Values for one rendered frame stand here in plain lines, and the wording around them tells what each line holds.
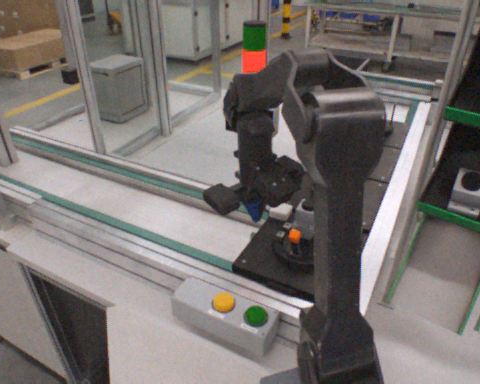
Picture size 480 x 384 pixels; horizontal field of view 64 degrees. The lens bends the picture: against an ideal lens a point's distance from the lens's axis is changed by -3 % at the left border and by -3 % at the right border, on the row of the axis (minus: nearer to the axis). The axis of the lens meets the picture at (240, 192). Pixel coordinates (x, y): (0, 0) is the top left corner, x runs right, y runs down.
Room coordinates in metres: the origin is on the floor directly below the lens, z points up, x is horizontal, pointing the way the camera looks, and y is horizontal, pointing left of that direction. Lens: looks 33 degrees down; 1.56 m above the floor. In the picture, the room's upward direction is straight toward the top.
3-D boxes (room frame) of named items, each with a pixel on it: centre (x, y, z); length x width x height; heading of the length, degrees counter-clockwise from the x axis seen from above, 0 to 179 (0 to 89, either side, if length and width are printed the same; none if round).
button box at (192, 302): (0.52, 0.03, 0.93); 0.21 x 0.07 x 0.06; 62
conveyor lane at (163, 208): (0.83, 0.11, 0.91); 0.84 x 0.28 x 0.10; 62
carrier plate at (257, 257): (0.67, -0.14, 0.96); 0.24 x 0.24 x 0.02; 62
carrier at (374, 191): (0.90, -0.26, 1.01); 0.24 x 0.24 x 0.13; 62
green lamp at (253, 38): (0.86, -0.03, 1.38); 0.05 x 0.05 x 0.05
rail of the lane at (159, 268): (0.67, 0.17, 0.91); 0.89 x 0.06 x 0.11; 62
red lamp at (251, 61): (0.86, -0.03, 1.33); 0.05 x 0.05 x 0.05
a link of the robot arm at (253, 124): (0.58, -0.02, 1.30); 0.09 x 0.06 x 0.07; 16
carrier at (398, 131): (1.33, -0.49, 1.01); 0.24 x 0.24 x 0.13; 62
